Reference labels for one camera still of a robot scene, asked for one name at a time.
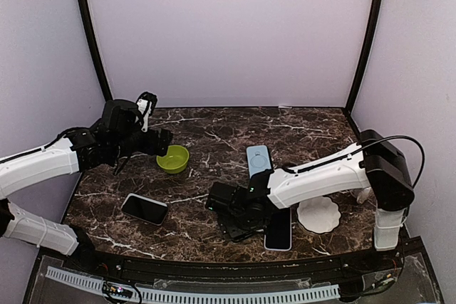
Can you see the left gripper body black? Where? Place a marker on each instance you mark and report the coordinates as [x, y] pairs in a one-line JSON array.
[[149, 147]]

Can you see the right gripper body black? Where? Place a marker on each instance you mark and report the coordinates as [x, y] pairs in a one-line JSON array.
[[242, 222]]

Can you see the lavender phone case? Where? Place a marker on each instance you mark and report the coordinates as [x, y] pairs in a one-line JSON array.
[[290, 233]]

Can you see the light blue phone case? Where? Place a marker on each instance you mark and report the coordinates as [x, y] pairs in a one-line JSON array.
[[258, 159]]

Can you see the dark screen phone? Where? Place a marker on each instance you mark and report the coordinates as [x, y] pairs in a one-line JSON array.
[[145, 209]]

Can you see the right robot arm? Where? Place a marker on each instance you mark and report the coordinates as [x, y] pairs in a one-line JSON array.
[[373, 163]]

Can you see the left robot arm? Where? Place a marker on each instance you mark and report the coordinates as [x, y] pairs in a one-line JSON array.
[[121, 131]]

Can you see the green bowl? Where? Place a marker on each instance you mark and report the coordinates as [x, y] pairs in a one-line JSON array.
[[175, 161]]

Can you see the white scalloped dish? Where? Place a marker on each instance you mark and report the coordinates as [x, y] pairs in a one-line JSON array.
[[318, 215]]

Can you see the patterned white mug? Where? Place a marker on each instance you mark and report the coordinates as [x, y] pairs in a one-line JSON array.
[[361, 195]]

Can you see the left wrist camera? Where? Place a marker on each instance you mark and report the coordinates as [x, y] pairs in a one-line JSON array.
[[146, 104]]

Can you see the black front rail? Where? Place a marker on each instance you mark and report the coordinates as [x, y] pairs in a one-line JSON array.
[[343, 268]]

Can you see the white cable duct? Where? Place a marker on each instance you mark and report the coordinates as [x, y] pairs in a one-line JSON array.
[[165, 291]]

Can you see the left black frame post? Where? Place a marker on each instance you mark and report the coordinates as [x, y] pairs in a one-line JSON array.
[[94, 49]]

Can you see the black frame post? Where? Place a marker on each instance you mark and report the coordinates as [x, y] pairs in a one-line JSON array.
[[94, 49], [371, 26]]

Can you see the right black frame post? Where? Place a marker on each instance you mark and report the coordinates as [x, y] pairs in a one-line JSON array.
[[371, 26]]

